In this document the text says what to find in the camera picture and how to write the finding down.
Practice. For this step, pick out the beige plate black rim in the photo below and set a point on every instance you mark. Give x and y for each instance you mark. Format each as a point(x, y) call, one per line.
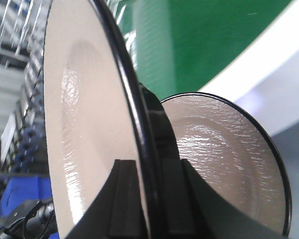
point(95, 113)
point(233, 153)

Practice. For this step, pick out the metal roller rack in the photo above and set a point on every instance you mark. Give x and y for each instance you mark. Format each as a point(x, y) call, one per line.
point(22, 130)

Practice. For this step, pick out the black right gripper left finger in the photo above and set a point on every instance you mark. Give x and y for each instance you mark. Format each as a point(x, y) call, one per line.
point(112, 206)

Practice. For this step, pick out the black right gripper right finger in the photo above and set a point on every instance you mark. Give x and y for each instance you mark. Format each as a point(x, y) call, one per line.
point(196, 211)

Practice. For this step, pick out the white outer conveyor guard rail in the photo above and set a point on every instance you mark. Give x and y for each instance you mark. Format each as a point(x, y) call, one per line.
point(264, 78)

